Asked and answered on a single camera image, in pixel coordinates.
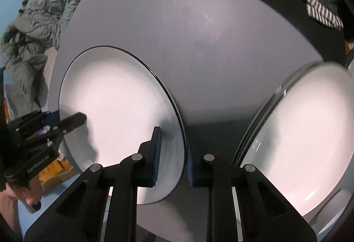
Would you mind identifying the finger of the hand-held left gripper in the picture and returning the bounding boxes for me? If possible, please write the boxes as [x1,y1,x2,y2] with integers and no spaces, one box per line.
[59,112,87,135]
[45,110,60,127]

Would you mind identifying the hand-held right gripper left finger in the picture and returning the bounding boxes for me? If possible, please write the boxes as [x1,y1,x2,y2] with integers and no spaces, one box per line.
[23,126,162,242]

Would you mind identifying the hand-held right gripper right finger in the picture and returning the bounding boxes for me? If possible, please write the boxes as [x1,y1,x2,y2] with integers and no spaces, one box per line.
[187,153,318,242]

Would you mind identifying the large white plate black rim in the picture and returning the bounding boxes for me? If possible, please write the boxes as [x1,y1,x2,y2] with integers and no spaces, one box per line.
[231,61,354,235]
[59,45,189,205]

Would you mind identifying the person's left forearm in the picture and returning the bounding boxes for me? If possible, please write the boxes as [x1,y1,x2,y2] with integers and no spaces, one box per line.
[0,191,22,237]

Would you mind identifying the person's left hand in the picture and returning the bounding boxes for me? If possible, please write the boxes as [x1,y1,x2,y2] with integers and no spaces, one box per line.
[6,179,42,214]

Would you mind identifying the yellow wooden object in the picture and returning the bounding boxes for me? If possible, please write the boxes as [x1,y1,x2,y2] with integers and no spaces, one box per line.
[38,157,76,190]

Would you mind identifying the grey quilted blanket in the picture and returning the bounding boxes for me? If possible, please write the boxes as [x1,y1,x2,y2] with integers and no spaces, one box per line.
[0,0,117,111]

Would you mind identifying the grey white striped cloth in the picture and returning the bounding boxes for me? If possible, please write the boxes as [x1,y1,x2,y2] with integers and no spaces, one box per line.
[291,0,344,30]

